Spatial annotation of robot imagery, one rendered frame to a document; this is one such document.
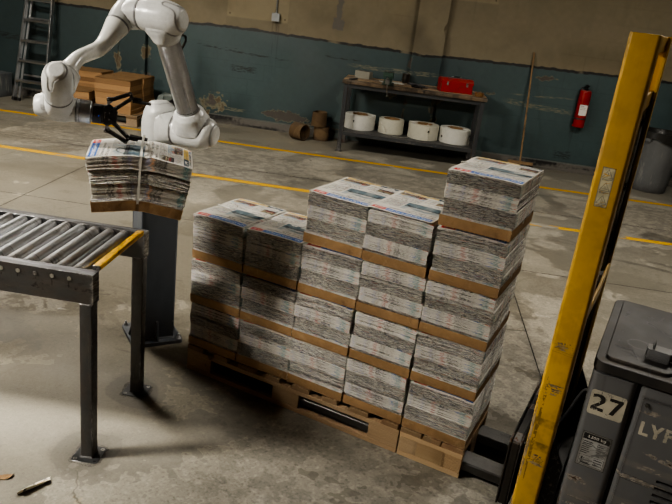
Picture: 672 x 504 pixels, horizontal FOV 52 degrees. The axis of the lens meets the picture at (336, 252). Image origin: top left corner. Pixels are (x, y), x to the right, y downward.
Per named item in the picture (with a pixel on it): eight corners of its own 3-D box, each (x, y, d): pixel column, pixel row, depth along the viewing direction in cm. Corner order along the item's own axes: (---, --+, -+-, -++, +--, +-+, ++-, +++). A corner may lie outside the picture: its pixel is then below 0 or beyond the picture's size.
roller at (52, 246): (78, 221, 300) (75, 231, 302) (19, 257, 256) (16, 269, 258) (89, 225, 300) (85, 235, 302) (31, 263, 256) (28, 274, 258)
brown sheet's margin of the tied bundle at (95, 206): (137, 189, 298) (136, 179, 297) (133, 210, 272) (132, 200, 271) (98, 191, 295) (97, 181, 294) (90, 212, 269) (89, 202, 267)
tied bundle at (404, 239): (395, 239, 321) (403, 191, 313) (455, 255, 309) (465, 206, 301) (359, 260, 289) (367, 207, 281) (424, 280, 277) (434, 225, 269)
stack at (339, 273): (229, 340, 384) (240, 196, 355) (426, 414, 338) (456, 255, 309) (184, 368, 351) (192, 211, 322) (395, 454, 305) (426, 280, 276)
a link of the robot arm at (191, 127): (187, 131, 348) (227, 138, 343) (172, 152, 339) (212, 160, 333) (146, -12, 290) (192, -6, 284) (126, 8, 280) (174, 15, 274)
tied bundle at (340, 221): (342, 223, 333) (348, 177, 325) (398, 239, 321) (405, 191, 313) (302, 242, 301) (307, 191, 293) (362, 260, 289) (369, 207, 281)
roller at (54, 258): (94, 222, 299) (88, 231, 301) (38, 260, 255) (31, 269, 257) (104, 230, 300) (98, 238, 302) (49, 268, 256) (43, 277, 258)
